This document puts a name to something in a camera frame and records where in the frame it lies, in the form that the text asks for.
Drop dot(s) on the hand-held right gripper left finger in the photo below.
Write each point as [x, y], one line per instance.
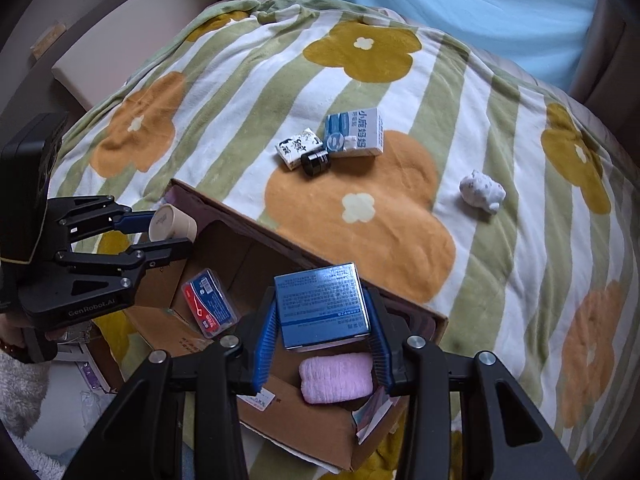
[265, 340]

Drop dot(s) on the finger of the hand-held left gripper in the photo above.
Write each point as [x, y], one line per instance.
[137, 219]
[165, 252]

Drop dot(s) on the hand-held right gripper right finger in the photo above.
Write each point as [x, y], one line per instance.
[378, 345]

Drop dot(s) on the brown cardboard box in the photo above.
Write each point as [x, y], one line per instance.
[280, 320]

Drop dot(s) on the beige round jar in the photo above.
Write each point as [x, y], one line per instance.
[172, 224]

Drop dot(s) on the blue printed box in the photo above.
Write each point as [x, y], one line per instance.
[325, 305]

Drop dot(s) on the person's left hand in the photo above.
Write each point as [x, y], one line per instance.
[12, 332]

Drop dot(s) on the pink folded towel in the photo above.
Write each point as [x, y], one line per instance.
[336, 377]

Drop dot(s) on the red and blue plastic case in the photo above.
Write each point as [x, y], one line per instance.
[209, 302]

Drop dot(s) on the pink and white packet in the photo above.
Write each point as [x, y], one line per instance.
[372, 412]

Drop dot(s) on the floral striped blanket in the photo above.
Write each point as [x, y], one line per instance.
[350, 210]

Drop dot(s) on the white box with black ink print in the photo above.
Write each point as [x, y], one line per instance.
[298, 146]

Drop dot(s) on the small black jar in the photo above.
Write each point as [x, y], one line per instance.
[314, 161]

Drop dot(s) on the white cushion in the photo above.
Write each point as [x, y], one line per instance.
[120, 40]

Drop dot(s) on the white crumpled figurine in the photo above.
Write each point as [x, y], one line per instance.
[482, 191]

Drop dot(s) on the white and blue medicine box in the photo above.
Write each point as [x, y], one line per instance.
[355, 132]

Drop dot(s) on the light blue bed sheet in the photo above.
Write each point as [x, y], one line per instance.
[450, 10]

